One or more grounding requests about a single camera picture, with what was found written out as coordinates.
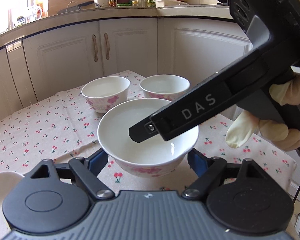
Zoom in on right hand in latex glove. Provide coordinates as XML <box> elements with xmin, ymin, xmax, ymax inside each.
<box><xmin>225</xmin><ymin>73</ymin><xmax>300</xmax><ymax>152</ymax></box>

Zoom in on cherry print tablecloth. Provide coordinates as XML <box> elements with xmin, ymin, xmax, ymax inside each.
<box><xmin>0</xmin><ymin>87</ymin><xmax>296</xmax><ymax>192</ymax></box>

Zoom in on clear oil bottle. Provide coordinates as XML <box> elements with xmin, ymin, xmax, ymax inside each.
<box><xmin>136</xmin><ymin>0</ymin><xmax>147</xmax><ymax>8</ymax></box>

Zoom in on bronze cabinet handle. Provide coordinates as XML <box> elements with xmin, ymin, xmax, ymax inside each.
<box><xmin>104</xmin><ymin>32</ymin><xmax>110</xmax><ymax>60</ymax></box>
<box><xmin>91</xmin><ymin>34</ymin><xmax>98</xmax><ymax>62</ymax></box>

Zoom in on white bowl with pink flowers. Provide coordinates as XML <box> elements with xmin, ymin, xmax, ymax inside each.
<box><xmin>97</xmin><ymin>97</ymin><xmax>200</xmax><ymax>178</ymax></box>
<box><xmin>140</xmin><ymin>74</ymin><xmax>190</xmax><ymax>101</ymax></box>
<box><xmin>81</xmin><ymin>76</ymin><xmax>130</xmax><ymax>113</ymax></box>

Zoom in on white kitchen cabinets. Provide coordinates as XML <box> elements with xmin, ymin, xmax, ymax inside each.
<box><xmin>0</xmin><ymin>18</ymin><xmax>251</xmax><ymax>121</ymax></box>

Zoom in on white tray on counter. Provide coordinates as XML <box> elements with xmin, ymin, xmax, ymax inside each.
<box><xmin>154</xmin><ymin>0</ymin><xmax>188</xmax><ymax>8</ymax></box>

